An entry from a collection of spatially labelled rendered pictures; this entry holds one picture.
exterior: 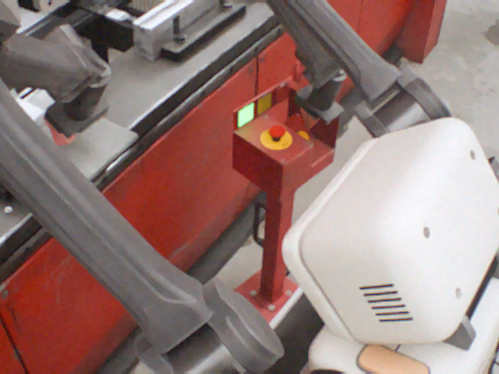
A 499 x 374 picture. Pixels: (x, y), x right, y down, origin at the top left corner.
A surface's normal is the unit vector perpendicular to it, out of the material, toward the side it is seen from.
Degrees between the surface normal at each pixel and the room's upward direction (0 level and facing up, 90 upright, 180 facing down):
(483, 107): 0
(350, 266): 90
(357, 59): 40
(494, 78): 0
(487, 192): 48
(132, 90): 0
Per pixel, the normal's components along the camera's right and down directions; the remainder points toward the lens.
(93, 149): 0.03, -0.70
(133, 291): 0.13, 0.32
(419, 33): -0.55, 0.59
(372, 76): -0.26, -0.12
